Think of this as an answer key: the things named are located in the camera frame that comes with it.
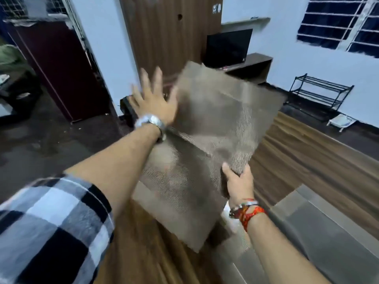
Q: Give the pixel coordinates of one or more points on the person's right hand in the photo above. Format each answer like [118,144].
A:
[238,187]

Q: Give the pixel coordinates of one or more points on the person's left hand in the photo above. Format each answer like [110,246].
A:
[154,106]

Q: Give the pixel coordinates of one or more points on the person's left middle finger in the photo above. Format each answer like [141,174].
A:
[145,81]

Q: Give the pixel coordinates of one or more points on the person's right thumb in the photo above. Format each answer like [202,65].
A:
[229,174]

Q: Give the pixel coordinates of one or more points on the person's left thumb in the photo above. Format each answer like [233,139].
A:
[173,96]

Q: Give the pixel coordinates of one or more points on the brown textured square tile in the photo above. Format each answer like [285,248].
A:
[207,138]

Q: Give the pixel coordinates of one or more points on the person's left forearm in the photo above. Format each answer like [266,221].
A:
[118,168]

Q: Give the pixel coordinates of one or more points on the person's right forearm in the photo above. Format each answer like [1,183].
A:
[281,251]

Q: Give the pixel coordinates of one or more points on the silver wristwatch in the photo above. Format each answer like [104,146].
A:
[151,121]

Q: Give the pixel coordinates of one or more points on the red thread wrist bands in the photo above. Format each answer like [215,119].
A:
[247,212]

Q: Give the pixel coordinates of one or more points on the brown wooden door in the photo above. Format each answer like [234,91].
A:
[168,35]

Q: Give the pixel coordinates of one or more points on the black flat screen television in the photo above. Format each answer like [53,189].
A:
[227,48]

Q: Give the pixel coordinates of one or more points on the brown wooden television stand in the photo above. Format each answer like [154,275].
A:
[254,67]

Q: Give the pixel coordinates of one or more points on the maroon refrigerator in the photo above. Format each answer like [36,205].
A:
[59,73]

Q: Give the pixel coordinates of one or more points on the white door stickers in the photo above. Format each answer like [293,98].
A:
[216,8]

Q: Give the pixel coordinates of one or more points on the grey floor tile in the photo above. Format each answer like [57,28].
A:
[331,233]

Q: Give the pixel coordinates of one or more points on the black metal shoe rack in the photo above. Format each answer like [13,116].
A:
[321,91]

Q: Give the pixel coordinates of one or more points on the small white rack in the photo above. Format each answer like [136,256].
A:
[342,121]

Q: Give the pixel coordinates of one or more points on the window with mesh grille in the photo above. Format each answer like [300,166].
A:
[32,7]

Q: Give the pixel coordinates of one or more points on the black white plaid shirt sleeve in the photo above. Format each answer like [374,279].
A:
[50,230]

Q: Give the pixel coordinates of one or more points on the white barred window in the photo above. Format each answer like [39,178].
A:
[340,23]

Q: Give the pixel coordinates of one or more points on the grey wall shelf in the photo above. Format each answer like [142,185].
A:
[245,21]

